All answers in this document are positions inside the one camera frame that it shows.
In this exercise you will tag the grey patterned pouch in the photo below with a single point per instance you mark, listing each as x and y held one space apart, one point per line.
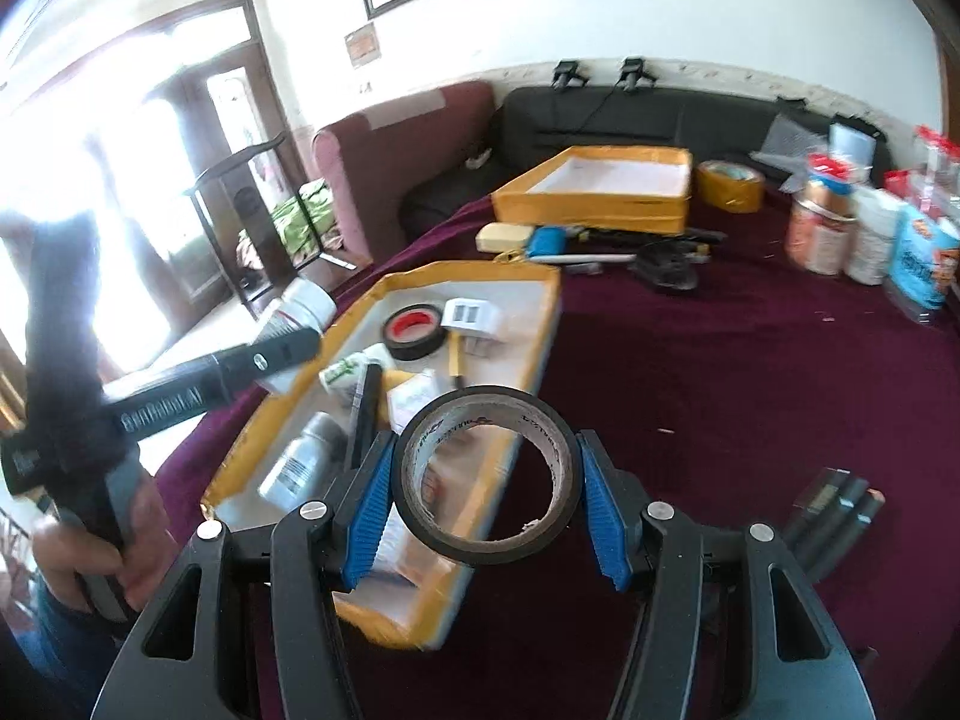
787 138

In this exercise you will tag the person's blue trousers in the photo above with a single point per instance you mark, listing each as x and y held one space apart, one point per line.
67 652

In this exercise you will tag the white plastic tub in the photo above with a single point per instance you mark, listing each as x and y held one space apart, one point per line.
871 238

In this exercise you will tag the small yellow cardboard tray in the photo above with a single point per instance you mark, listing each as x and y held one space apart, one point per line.
600 202

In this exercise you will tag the black marker pens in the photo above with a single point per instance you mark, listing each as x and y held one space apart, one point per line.
859 532

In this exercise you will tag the tall clear jar red lid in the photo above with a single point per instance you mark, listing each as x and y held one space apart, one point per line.
937 157

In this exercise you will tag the beige block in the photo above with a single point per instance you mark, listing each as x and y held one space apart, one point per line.
502 237

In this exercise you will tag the black sofa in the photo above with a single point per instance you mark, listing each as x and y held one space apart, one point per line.
637 120

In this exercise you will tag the green cloth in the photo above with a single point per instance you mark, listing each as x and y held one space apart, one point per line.
300 217

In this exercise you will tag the maroon armchair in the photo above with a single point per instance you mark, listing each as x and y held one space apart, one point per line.
390 142

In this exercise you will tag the person's left hand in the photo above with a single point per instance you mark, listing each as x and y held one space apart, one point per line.
150 525

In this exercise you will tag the white bottle green label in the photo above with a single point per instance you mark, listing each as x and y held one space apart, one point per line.
345 376

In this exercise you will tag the clear jar blue cartoon label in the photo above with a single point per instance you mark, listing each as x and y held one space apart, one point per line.
924 259

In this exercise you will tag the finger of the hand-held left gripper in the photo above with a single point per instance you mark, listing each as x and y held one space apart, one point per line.
270 360

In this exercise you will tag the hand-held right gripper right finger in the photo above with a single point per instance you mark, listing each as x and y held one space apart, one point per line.
604 517

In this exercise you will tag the black marker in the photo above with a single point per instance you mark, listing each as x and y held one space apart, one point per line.
369 420
821 495

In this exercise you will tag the small blue object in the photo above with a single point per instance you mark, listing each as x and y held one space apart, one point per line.
547 242

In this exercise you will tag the black markers bundle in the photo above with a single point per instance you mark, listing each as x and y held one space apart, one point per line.
844 517

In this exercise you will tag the black metal chair frame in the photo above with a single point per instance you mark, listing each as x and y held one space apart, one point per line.
225 172

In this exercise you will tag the maroon tablecloth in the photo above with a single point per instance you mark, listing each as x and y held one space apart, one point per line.
712 390

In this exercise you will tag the small red wall notice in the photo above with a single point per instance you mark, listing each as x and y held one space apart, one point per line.
362 45

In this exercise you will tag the small white box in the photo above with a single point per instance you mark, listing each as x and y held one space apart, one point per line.
412 397

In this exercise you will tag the white pen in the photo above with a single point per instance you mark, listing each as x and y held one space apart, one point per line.
592 258

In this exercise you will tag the large yellow-edged cardboard tray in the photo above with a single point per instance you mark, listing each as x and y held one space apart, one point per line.
517 337

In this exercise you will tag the clear jar orange label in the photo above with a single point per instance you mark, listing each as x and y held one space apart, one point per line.
821 238

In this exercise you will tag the black hand tool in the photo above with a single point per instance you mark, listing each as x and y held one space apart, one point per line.
667 268

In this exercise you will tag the small jar red blue lid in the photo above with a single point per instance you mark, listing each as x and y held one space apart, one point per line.
826 180

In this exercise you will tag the white pill bottle red label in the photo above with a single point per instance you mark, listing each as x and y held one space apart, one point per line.
307 307

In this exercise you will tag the black clamp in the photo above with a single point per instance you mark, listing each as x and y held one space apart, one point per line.
634 71
568 75

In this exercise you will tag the white power adapter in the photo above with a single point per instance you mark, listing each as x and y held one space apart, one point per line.
469 315

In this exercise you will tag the yellow tape roll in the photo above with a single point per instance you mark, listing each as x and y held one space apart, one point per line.
729 186

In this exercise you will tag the clear plastic container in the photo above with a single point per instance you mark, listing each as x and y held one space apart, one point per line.
851 146

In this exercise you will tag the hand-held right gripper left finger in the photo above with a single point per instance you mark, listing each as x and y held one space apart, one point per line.
367 517

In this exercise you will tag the wooden glass door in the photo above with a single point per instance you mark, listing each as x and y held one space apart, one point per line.
217 127

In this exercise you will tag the yellow black pen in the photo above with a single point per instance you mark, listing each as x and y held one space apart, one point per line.
455 360

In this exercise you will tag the white pill bottle grey cap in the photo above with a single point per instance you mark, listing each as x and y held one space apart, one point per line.
300 465

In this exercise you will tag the black tape roll red core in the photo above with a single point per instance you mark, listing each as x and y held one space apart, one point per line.
409 352

